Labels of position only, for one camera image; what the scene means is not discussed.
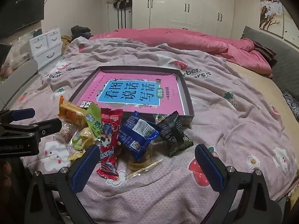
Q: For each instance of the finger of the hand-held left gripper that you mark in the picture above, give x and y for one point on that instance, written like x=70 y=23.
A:
x=22 y=113
x=35 y=127

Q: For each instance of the brown plush toy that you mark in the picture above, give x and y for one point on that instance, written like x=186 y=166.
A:
x=66 y=39

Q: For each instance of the striped pillow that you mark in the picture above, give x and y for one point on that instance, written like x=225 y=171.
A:
x=264 y=49

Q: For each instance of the white drawer cabinet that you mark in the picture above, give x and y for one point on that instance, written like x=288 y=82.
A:
x=46 y=44

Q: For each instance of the red cartoon snack packet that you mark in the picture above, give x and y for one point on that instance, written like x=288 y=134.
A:
x=108 y=133

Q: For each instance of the orange snack packet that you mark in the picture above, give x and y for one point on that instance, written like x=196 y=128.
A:
x=70 y=113

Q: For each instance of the dark grey shallow box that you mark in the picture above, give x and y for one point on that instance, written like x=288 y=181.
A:
x=185 y=102

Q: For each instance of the clear pink snack packet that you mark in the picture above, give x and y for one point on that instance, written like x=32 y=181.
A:
x=66 y=131

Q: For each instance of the dark clothes pile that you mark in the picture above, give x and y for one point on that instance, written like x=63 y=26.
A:
x=80 y=31

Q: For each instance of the grey headboard cushion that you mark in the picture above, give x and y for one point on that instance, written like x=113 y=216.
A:
x=280 y=58

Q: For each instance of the dark green container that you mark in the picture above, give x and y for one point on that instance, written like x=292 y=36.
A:
x=37 y=32

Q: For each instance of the green cake packet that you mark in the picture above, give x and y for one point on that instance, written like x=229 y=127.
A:
x=92 y=119

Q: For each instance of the beige bed sheet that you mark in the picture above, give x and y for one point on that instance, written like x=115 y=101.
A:
x=257 y=86

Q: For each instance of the blue cookie packet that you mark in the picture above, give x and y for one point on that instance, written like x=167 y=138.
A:
x=135 y=133

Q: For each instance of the flower wall poster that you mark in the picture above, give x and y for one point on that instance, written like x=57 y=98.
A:
x=271 y=7

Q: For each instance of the yellow snack packet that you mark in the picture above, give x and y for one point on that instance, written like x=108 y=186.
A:
x=76 y=155

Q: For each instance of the black striped cap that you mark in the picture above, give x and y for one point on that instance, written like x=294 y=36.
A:
x=119 y=4

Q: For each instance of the pink quilt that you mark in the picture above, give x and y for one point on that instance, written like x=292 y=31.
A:
x=186 y=42

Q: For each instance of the person's left hand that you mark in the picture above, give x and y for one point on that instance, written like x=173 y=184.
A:
x=4 y=175

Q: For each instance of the clear plastic bag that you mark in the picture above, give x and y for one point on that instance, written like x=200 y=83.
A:
x=11 y=56

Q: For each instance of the black wall television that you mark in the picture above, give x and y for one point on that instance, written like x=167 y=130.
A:
x=23 y=11

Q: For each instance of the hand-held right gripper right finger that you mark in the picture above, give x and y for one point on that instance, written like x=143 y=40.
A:
x=209 y=170

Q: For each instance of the floral pillow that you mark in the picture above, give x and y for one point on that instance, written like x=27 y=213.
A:
x=292 y=103

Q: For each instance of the white wardrobe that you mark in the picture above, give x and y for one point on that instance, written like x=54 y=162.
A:
x=186 y=4

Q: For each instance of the pink book blue label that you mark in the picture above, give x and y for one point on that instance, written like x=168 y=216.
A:
x=130 y=93

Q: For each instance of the black green pea packet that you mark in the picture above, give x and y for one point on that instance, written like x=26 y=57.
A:
x=174 y=130

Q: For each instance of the pink printed blanket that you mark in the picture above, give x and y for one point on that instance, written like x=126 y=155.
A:
x=233 y=121

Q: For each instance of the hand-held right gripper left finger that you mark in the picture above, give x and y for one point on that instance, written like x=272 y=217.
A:
x=85 y=168

